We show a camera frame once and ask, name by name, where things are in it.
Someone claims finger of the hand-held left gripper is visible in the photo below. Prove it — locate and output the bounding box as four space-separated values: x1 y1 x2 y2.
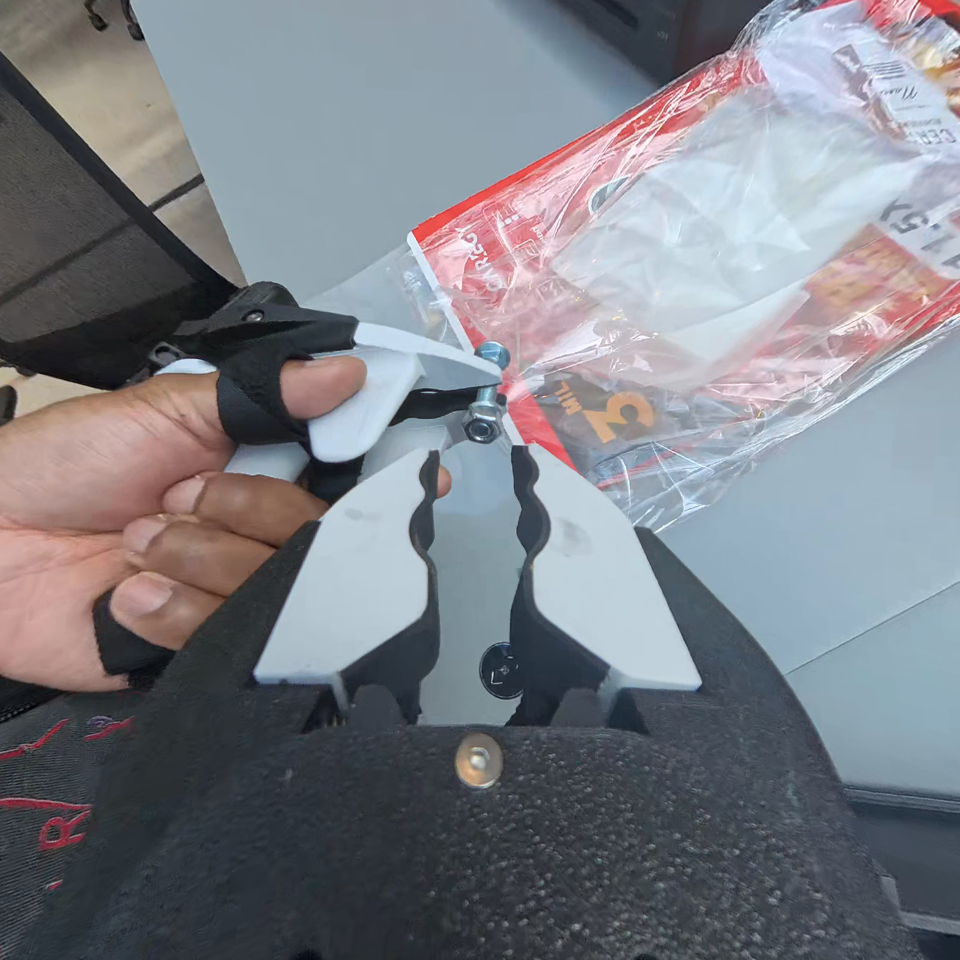
352 321 504 393
360 390 481 489

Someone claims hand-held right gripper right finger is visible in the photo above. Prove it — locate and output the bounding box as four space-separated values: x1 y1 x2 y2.
507 444 704 727

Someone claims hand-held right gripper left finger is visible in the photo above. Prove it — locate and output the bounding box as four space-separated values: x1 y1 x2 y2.
253 448 444 725

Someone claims silver hex bolt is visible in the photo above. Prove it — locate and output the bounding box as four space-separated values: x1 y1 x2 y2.
468 339 513 421

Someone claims round black desk sticker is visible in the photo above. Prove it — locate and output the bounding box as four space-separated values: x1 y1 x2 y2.
478 639 528 702

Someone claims grey desk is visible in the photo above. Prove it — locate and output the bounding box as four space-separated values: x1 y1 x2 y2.
127 0 960 798

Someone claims person's left hand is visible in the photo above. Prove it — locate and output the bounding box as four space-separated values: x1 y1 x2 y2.
0 354 453 693

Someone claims black mesh office chair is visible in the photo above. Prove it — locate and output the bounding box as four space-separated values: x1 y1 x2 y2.
0 51 250 391

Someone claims clear plastic bag red insert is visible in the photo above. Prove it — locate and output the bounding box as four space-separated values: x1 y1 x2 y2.
405 0 960 528

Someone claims black chair base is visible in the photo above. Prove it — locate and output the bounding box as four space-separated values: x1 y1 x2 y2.
81 0 148 43

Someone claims person's black printed shirt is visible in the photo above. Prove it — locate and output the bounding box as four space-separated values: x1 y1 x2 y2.
0 675 155 960

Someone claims dark box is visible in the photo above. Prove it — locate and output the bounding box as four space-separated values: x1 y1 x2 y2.
558 0 760 85

